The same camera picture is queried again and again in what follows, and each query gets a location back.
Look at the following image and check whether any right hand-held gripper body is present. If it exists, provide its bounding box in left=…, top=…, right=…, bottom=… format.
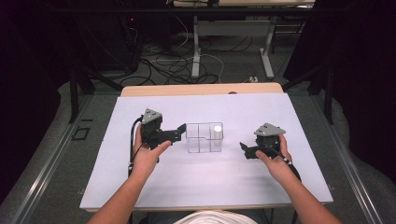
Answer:
left=253, top=122, right=287, bottom=161

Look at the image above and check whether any dark computer tower red light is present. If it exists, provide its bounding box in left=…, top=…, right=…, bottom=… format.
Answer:
left=116, top=13, right=143, bottom=74

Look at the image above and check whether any white table mat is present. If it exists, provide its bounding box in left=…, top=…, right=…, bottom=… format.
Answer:
left=78, top=92, right=334, bottom=210

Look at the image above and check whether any clear plastic divided organizer box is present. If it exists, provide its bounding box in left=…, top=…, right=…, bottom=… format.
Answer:
left=185, top=121, right=225, bottom=154

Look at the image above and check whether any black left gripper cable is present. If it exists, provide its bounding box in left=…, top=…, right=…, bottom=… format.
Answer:
left=127, top=115, right=145, bottom=176

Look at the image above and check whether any black metal stand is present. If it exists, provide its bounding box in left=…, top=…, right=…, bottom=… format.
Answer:
left=280, top=62, right=334, bottom=126
left=68, top=63, right=124, bottom=124

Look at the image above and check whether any person's left hand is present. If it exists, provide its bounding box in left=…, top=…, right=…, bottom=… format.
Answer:
left=132, top=133, right=173, bottom=179

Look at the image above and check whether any tangle of floor cables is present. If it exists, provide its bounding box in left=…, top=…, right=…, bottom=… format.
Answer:
left=119, top=18, right=226, bottom=87

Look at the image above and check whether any white cylindrical tube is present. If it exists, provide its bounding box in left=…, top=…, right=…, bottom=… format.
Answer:
left=212, top=124, right=224, bottom=152

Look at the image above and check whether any person's white shirt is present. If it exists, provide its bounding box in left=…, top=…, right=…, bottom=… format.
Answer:
left=172, top=210, right=259, bottom=224

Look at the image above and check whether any aluminium floor rail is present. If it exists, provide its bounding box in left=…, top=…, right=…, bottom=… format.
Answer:
left=311, top=92, right=385, bottom=224
left=10, top=94, right=94, bottom=224

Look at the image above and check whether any white metal frame desk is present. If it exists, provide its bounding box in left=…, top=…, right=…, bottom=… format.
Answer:
left=167, top=0, right=316, bottom=80

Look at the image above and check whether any person's right hand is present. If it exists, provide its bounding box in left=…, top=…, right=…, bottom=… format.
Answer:
left=254, top=133, right=294, bottom=185

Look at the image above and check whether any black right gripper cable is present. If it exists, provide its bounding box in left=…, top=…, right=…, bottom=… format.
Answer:
left=265, top=145, right=303, bottom=184

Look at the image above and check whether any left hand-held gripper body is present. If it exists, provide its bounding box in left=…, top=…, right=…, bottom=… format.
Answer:
left=139, top=107, right=176, bottom=151

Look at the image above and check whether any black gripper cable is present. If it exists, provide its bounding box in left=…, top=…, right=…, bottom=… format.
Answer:
left=265, top=145, right=303, bottom=184
left=127, top=115, right=145, bottom=176

